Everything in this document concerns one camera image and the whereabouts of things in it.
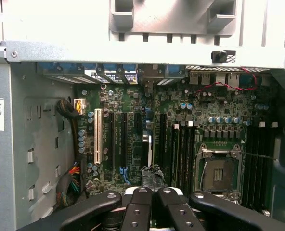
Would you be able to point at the silver locking lever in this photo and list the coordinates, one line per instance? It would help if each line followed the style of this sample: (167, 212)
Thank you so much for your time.
(260, 156)

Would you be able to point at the white expansion slot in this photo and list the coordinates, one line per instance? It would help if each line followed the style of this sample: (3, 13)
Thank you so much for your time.
(98, 137)

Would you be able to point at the grey power supply unit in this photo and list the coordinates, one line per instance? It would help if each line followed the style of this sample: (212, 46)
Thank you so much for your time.
(17, 156)

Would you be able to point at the CPU socket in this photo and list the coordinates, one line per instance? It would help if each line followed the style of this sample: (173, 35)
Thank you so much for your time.
(218, 168)

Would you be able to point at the green motherboard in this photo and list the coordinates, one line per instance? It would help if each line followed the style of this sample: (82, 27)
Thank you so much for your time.
(205, 108)

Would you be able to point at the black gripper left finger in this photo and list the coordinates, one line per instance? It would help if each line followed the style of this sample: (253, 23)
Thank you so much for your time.
(135, 211)

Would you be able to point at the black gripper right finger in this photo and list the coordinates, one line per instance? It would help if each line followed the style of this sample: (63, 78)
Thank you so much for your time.
(181, 214)

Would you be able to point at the black short expansion slot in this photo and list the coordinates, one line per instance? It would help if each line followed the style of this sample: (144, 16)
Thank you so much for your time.
(138, 120)

